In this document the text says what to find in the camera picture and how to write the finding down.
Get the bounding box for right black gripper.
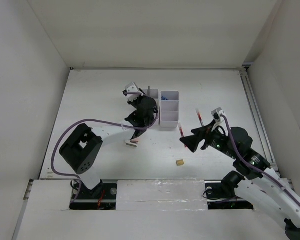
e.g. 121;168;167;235
179;119;238;160

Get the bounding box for black handled scissors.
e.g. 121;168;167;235
147;86;151;97

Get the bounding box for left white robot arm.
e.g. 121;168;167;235
59;95;159;199

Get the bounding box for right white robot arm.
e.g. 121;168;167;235
180;120;300;240

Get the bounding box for orange red pen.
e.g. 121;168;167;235
195;108;205;127

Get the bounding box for left white organizer box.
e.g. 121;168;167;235
142;88;160;127

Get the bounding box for white organizer box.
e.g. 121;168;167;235
142;88;160;127
160;90;180;129

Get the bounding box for right white organizer box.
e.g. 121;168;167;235
160;90;180;129

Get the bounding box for small tan eraser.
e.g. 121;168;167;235
176;159;185;167

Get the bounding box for pink white mini stapler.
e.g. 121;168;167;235
125;137;140;148

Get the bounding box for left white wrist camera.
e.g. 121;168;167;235
122;82;144;102

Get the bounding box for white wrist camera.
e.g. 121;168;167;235
211;107;226;126
122;82;144;102

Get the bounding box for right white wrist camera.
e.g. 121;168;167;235
211;107;226;126

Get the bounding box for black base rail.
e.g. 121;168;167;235
69;179;254;212

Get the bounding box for aluminium side rail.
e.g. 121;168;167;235
239;65;281;176

